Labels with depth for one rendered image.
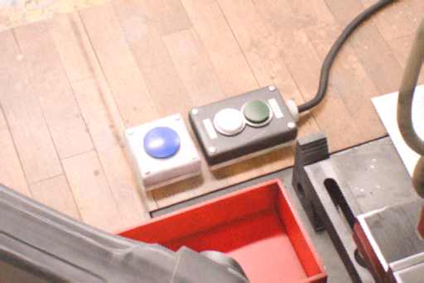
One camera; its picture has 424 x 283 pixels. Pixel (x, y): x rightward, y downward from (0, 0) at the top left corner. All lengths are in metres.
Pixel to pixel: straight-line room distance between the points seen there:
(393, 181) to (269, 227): 0.15
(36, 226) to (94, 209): 0.48
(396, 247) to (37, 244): 0.32
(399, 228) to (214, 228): 0.31
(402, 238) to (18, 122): 0.52
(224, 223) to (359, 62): 0.27
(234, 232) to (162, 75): 0.23
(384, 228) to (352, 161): 0.32
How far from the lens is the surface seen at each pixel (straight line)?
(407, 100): 0.69
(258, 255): 1.13
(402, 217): 0.90
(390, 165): 1.21
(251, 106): 1.19
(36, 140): 1.23
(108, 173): 1.19
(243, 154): 1.19
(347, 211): 1.10
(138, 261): 0.70
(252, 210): 1.15
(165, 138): 1.17
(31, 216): 0.69
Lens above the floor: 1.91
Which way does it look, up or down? 56 degrees down
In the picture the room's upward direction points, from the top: straight up
